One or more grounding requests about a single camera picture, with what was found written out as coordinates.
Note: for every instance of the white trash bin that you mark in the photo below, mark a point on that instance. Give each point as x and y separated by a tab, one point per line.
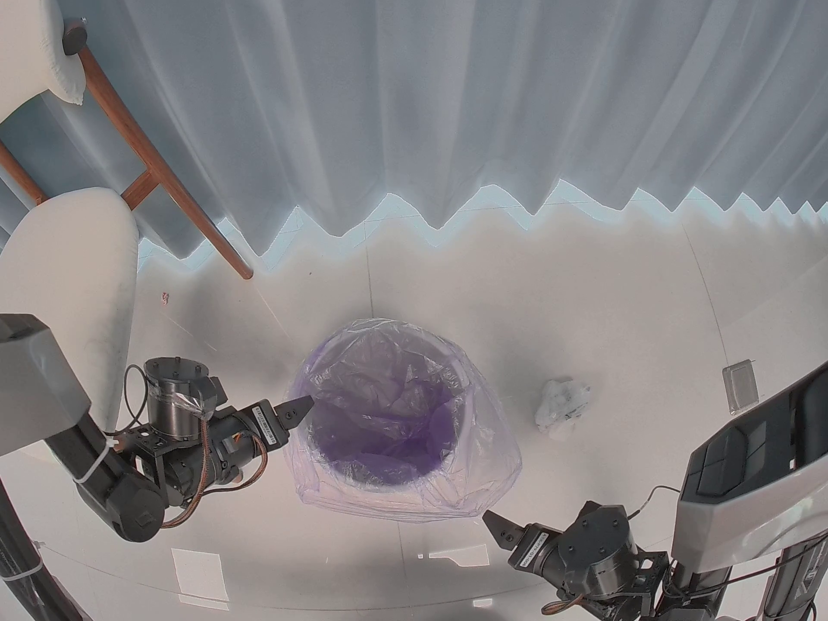
446	379

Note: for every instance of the purple plastic bag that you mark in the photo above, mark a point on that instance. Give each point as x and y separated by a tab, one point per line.
491	463

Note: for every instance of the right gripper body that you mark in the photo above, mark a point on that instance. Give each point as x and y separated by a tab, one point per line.
543	554

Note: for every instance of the white curtain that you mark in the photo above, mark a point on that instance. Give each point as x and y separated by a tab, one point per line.
453	88

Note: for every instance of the crumpled white printed wrapper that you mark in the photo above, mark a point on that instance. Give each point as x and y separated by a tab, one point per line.
561	408

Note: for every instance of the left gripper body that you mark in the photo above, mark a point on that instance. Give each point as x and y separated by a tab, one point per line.
249	437

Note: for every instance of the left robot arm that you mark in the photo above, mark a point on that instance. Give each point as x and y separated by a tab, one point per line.
39	379

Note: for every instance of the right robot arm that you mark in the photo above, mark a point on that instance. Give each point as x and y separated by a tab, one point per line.
744	476

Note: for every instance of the white padded wooden chair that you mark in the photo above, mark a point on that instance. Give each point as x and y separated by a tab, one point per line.
64	269

